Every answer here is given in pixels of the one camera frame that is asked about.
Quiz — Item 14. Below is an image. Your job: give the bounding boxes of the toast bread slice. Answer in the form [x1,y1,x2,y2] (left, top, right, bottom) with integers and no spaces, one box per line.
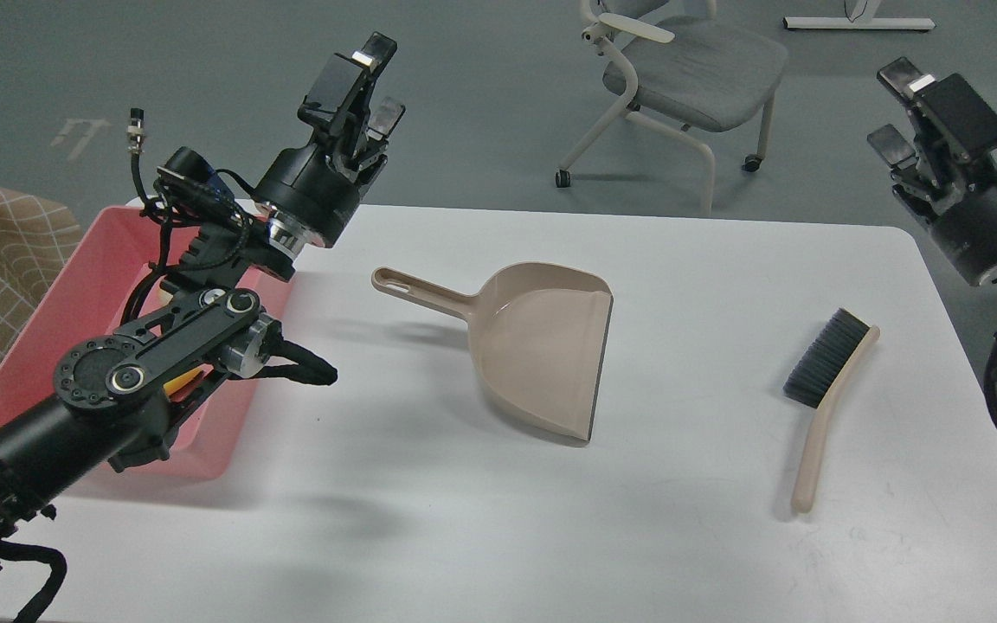
[138,283,173,317]

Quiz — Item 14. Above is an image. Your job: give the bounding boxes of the pink plastic bin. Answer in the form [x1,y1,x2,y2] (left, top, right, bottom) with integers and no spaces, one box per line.
[0,206,260,478]

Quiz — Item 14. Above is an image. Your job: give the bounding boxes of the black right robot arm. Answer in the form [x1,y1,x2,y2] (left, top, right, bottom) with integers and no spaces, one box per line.
[867,58,997,429]

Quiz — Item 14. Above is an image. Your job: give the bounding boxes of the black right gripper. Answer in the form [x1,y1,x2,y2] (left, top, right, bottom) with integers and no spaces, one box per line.
[866,58,997,286]

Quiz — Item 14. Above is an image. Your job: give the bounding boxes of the beige hand brush black bristles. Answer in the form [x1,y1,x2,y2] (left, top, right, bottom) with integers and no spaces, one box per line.
[782,308,881,514]

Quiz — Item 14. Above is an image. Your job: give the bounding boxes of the yellow sponge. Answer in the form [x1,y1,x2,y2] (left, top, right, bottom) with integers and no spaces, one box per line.
[164,368,202,395]

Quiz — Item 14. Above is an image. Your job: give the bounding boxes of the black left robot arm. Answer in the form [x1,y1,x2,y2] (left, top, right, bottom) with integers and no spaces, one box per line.
[0,32,405,622]

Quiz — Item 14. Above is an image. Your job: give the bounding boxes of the grey office chair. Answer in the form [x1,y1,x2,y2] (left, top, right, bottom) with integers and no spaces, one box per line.
[554,1,790,215]

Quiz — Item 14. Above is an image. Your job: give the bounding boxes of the white desk base foot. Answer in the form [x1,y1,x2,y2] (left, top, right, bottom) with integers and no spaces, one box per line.
[782,1,936,33]

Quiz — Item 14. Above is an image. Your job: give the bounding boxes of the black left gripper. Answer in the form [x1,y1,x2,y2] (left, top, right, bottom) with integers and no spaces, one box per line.
[254,32,407,251]

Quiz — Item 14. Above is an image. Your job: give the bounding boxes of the beige plastic dustpan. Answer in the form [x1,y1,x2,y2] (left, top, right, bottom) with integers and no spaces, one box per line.
[370,263,614,443]

